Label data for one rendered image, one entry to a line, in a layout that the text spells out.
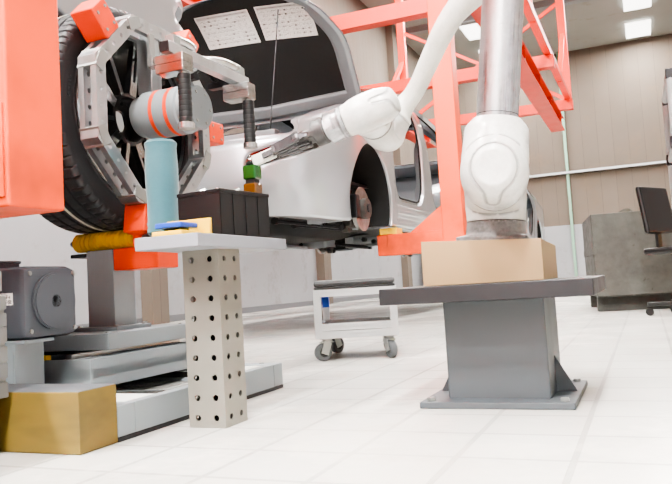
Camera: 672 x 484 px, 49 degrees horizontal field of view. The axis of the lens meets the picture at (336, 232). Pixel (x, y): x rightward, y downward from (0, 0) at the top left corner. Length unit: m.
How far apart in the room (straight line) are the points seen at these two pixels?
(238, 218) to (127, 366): 0.53
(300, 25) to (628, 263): 2.96
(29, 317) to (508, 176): 1.17
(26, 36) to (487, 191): 1.07
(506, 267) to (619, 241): 3.98
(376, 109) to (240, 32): 3.82
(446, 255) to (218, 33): 4.19
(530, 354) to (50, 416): 1.10
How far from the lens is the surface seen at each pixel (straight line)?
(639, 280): 5.78
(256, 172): 2.02
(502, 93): 1.79
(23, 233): 7.34
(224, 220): 1.78
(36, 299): 1.90
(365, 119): 1.98
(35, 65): 1.78
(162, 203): 2.01
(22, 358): 1.95
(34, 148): 1.72
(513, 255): 1.82
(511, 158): 1.68
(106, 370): 2.01
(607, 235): 5.77
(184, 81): 1.99
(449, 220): 5.50
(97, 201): 2.12
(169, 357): 2.23
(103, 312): 2.27
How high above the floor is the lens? 0.32
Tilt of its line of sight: 4 degrees up
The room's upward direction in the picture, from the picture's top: 3 degrees counter-clockwise
